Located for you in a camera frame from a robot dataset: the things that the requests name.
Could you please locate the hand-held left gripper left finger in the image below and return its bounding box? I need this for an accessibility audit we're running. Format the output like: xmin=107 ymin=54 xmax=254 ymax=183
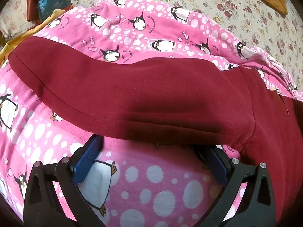
xmin=23 ymin=134 xmax=107 ymax=227

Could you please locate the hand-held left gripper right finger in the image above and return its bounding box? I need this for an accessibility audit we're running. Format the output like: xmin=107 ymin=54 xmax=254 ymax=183
xmin=193 ymin=144 xmax=276 ymax=227

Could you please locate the maroon sweatshirt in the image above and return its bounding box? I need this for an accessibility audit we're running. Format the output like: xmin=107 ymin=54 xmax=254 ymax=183
xmin=8 ymin=39 xmax=303 ymax=227

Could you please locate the pink penguin print blanket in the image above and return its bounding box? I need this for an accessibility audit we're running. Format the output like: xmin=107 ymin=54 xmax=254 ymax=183
xmin=0 ymin=0 xmax=297 ymax=227

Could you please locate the yellow cloth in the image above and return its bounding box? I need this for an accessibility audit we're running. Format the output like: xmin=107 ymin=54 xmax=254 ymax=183
xmin=0 ymin=9 xmax=65 ymax=62

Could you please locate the floral bed sheet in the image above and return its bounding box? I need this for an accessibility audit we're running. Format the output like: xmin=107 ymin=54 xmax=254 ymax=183
xmin=71 ymin=0 xmax=303 ymax=95

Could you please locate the blue plastic bag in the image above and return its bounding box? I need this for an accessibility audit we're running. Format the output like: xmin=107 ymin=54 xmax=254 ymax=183
xmin=38 ymin=0 xmax=71 ymax=22

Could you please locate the floral pillow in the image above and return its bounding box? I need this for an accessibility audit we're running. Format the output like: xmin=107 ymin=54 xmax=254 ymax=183
xmin=0 ymin=0 xmax=39 ymax=38

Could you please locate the red bag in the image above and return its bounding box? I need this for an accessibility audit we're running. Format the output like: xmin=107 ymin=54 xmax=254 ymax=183
xmin=27 ymin=0 xmax=42 ymax=22

